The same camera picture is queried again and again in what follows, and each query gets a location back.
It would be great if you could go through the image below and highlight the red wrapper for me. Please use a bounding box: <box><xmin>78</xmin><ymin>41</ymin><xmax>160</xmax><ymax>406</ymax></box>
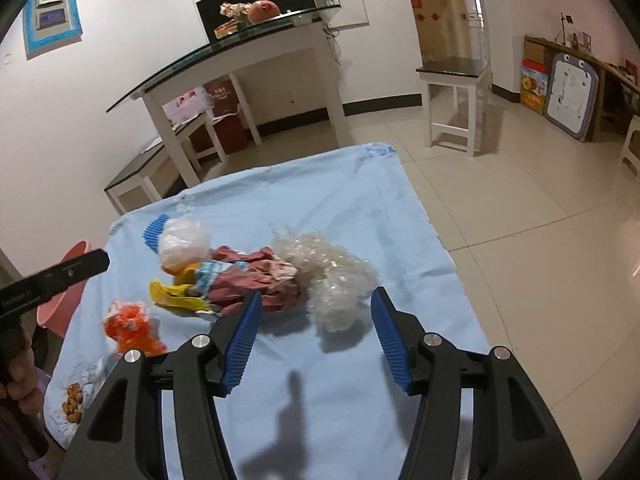
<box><xmin>210</xmin><ymin>245</ymin><xmax>301</xmax><ymax>313</ymax></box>

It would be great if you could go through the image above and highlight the blue foam net sleeve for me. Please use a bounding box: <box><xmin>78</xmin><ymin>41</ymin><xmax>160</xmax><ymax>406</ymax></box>
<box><xmin>144</xmin><ymin>214</ymin><xmax>171</xmax><ymax>256</ymax></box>

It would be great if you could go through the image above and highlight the blue framed wall panel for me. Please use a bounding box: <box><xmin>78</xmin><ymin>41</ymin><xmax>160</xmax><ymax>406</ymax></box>
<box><xmin>24</xmin><ymin>0</ymin><xmax>83</xmax><ymax>59</ymax></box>

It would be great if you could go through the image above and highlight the black-top white bench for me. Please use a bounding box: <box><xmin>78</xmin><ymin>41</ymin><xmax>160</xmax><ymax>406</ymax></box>
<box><xmin>103</xmin><ymin>110</ymin><xmax>226</xmax><ymax>216</ymax></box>

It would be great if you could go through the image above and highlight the clear plastic wrap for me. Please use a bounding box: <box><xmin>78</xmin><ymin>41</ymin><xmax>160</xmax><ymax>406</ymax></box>
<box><xmin>272</xmin><ymin>230</ymin><xmax>381</xmax><ymax>333</ymax></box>

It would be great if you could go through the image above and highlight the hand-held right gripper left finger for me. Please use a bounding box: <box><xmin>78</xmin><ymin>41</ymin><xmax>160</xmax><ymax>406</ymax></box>
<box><xmin>59</xmin><ymin>291</ymin><xmax>264</xmax><ymax>480</ymax></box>

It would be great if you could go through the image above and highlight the light blue patterned wrapper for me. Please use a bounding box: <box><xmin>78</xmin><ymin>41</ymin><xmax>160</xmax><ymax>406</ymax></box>
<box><xmin>194</xmin><ymin>260</ymin><xmax>241</xmax><ymax>296</ymax></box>

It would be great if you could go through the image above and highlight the person's left hand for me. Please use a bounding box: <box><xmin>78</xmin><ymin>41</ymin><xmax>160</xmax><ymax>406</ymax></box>
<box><xmin>0</xmin><ymin>325</ymin><xmax>46</xmax><ymax>413</ymax></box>

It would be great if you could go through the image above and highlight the colourful printed box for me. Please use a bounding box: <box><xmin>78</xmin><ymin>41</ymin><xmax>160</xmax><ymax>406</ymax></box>
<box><xmin>520</xmin><ymin>59</ymin><xmax>551</xmax><ymax>117</ymax></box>

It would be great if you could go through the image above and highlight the tall red box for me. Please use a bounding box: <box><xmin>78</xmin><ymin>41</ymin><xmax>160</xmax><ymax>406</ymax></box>
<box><xmin>202</xmin><ymin>76</ymin><xmax>249</xmax><ymax>156</ymax></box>

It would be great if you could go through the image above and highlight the yellow wrapper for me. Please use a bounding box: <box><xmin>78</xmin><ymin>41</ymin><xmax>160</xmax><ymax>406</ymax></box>
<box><xmin>149</xmin><ymin>265</ymin><xmax>213</xmax><ymax>313</ymax></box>

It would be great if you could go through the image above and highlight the white glass-top table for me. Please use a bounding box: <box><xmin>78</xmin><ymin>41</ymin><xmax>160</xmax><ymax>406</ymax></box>
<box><xmin>106</xmin><ymin>4</ymin><xmax>353</xmax><ymax>188</ymax></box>

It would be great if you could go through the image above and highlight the pink plastic bucket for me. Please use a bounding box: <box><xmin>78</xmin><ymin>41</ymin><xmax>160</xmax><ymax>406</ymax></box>
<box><xmin>36</xmin><ymin>241</ymin><xmax>92</xmax><ymax>338</ymax></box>

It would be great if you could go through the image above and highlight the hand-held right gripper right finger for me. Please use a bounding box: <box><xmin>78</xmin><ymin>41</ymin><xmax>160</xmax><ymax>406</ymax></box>
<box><xmin>370</xmin><ymin>287</ymin><xmax>583</xmax><ymax>480</ymax></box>

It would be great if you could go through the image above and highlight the red round fruit ornament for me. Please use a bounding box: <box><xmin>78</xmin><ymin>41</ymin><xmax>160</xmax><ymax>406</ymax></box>
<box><xmin>248</xmin><ymin>0</ymin><xmax>281</xmax><ymax>24</ymax></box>

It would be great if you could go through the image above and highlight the wooden desk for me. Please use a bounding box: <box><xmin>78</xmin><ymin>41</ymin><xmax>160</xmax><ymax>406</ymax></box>
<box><xmin>525</xmin><ymin>34</ymin><xmax>640</xmax><ymax>143</ymax></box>

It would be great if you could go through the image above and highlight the clear plastic bag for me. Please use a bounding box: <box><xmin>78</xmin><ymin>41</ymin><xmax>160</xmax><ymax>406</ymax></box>
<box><xmin>158</xmin><ymin>218</ymin><xmax>211</xmax><ymax>268</ymax></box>

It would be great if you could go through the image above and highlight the brown cardboard box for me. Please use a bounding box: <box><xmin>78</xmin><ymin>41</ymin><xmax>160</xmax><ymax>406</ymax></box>
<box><xmin>523</xmin><ymin>35</ymin><xmax>558</xmax><ymax>67</ymax></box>

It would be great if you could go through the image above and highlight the orange plastic wrapper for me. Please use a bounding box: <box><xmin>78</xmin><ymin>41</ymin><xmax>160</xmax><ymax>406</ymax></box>
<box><xmin>103</xmin><ymin>300</ymin><xmax>166</xmax><ymax>357</ymax></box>

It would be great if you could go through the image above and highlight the white purple drawing board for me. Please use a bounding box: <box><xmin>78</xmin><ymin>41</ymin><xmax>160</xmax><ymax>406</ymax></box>
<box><xmin>544</xmin><ymin>51</ymin><xmax>599</xmax><ymax>142</ymax></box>

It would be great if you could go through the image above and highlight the light blue tablecloth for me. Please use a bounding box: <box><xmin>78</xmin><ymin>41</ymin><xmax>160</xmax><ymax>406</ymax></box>
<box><xmin>44</xmin><ymin>142</ymin><xmax>491</xmax><ymax>480</ymax></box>

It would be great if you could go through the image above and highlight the red printed plastic bag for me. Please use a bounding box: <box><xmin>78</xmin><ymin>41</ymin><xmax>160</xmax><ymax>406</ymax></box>
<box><xmin>165</xmin><ymin>87</ymin><xmax>213</xmax><ymax>126</ymax></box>

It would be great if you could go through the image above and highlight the black-top white stool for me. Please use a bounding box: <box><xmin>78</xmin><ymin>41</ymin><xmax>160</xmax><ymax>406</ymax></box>
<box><xmin>416</xmin><ymin>56</ymin><xmax>493</xmax><ymax>156</ymax></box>

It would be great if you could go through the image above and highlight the dried flower bunch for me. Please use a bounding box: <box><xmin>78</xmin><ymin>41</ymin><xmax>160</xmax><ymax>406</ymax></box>
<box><xmin>220</xmin><ymin>2</ymin><xmax>251</xmax><ymax>23</ymax></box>

